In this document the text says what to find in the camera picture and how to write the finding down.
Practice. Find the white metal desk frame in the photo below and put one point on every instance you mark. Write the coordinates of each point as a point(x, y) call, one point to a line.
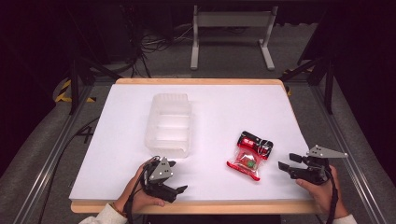
point(233, 19)

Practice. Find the person's left hand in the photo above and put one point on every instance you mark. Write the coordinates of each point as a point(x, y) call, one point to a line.
point(135, 199)

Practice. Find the person's right hand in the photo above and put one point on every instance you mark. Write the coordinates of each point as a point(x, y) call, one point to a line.
point(327, 196)

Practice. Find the red clear snack packet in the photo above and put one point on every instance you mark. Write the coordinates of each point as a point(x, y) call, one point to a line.
point(250, 155)

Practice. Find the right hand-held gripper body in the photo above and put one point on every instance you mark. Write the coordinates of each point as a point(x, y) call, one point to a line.
point(313, 174)

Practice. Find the aluminium floor rail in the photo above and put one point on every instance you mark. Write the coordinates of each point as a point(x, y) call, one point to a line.
point(348, 146)
point(46, 168)

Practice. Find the black metal stand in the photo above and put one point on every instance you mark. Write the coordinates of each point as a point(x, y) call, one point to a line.
point(328, 84)
point(74, 81)

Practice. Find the yellow black hazard tape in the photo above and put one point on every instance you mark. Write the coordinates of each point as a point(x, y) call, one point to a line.
point(62, 93)

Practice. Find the white table cover sheet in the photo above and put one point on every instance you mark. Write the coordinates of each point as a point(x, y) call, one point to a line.
point(218, 112)

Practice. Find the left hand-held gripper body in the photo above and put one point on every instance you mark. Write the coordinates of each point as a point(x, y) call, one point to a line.
point(160, 171)

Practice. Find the translucent plastic container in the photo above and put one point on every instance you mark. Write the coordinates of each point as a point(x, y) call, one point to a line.
point(169, 126)

